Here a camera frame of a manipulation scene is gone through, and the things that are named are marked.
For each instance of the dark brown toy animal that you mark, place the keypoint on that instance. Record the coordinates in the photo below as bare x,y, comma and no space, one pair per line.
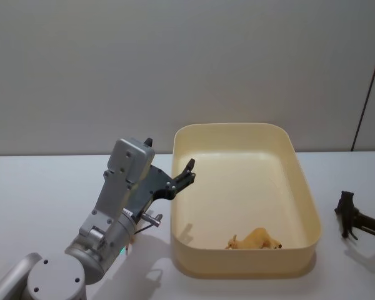
347,212

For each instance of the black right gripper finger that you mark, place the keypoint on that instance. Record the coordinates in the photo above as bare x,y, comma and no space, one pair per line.
372,223

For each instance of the tan toy animal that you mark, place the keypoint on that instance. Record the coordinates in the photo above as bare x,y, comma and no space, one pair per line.
257,239

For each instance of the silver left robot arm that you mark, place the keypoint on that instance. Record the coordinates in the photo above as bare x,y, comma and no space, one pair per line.
112,200

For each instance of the cream plastic bin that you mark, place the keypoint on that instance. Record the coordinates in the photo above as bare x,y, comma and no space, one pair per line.
237,193

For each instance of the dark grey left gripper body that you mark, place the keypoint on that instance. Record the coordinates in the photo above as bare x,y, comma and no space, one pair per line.
150,187

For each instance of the thin dark pole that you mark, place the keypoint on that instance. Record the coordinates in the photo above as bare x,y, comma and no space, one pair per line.
367,78

